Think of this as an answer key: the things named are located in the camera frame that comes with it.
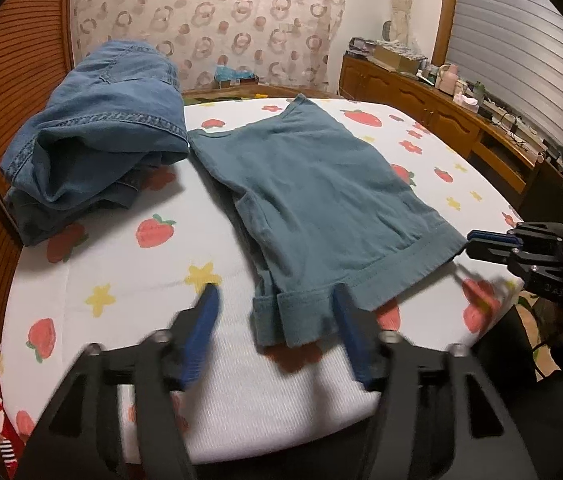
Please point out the circle print sheer curtain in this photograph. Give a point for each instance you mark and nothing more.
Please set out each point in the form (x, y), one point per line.
(211, 20)

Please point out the pink tissue box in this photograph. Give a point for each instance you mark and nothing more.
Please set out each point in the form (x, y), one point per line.
(466, 101)

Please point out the beige tied curtain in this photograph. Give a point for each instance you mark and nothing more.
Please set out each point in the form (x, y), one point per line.
(404, 5)

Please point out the white strawberry print mat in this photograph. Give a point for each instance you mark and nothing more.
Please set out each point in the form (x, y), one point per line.
(126, 260)

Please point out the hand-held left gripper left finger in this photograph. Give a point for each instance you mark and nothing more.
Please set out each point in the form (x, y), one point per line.
(199, 335)

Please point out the teal pants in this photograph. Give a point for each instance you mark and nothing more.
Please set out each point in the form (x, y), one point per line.
(321, 195)

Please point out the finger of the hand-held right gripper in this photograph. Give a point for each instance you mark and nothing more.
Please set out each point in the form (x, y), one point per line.
(491, 237)
(486, 255)

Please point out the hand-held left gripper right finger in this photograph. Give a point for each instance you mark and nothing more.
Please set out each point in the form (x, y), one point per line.
(356, 340)

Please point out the red patterned cloth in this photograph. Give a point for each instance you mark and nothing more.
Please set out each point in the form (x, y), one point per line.
(4, 440)

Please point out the cardboard box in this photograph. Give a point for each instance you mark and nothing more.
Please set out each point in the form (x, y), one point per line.
(395, 60)

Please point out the wooden sideboard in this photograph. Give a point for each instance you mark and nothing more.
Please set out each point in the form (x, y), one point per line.
(426, 105)

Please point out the blue box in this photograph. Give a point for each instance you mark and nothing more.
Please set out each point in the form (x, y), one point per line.
(235, 76)

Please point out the blue denim jeans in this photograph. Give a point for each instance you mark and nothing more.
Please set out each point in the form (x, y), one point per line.
(91, 125)

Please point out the pink thermos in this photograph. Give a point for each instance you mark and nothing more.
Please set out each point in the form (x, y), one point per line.
(447, 77)

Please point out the white power strip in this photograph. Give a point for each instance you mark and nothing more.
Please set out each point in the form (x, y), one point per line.
(511, 120)

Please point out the person's dark clothing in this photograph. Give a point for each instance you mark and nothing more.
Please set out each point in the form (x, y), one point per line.
(521, 420)

